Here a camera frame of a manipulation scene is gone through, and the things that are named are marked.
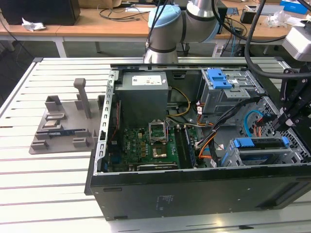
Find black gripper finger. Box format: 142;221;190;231
276;100;311;132
279;68;307;119

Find hard disk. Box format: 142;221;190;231
233;136;290;166

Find black disk power connector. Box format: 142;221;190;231
259;113;280;129

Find metal disk bay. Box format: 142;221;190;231
222;135;304;167

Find white open box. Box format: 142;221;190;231
285;18;311;29

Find clear plastic bag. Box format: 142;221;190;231
264;11;292;27

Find silver drive cage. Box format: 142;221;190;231
198;69;264;116

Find blue cardboard box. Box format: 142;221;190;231
279;0;308;15

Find blue plastic drive latch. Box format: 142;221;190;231
206;69;231;90

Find grey flat tray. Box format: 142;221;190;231
261;4;285;17

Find black square cup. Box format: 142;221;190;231
240;6;257;24

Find installed RAM stick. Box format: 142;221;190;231
184;126;196;168

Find black computer tower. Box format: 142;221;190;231
217;6;228;34

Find black RAM slot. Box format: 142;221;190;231
174;126;187;168

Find black open PC case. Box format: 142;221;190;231
84;57;311;221

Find CPU socket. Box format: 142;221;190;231
152;144;168;158

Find black expansion slot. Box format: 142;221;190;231
136;163;179;170

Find metal socket cover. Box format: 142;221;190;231
148;120;170;144

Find grey power supply unit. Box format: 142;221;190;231
114;71;170;122

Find green motherboard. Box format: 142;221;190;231
106;118;207;172

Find grey parts rack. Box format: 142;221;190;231
28;78;103;155

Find wooden desk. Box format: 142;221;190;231
0;7;311;47

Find blue RAM stick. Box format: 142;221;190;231
48;131;76;137

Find silver CPU chip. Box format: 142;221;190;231
42;120;61;131

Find large black box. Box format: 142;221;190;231
0;0;81;26

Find crumpled white paper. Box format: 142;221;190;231
21;17;47;32

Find blue SATA wire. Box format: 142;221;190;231
243;109;264;138

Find black wire bundle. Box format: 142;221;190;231
194;96;262;149

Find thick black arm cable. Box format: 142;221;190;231
244;0;287;79

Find blue hanging cable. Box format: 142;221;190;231
232;26;238;57

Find orange SATA wire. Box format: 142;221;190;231
198;143;217;160

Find grey wire bundle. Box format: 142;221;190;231
167;117;214;129

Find yellow wire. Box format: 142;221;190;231
167;87;191;117

